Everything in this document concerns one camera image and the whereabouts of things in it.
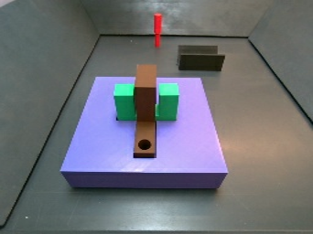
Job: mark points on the purple base board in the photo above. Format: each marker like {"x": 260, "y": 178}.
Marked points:
{"x": 189, "y": 161}

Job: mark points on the green U-shaped block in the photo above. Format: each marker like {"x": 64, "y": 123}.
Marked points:
{"x": 167, "y": 108}

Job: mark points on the brown inverted-T block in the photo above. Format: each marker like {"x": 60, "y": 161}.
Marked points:
{"x": 145, "y": 110}

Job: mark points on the black U-shaped holder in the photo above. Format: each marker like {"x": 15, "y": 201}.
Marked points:
{"x": 200, "y": 58}

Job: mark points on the red hexagonal peg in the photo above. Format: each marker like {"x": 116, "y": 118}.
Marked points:
{"x": 159, "y": 21}

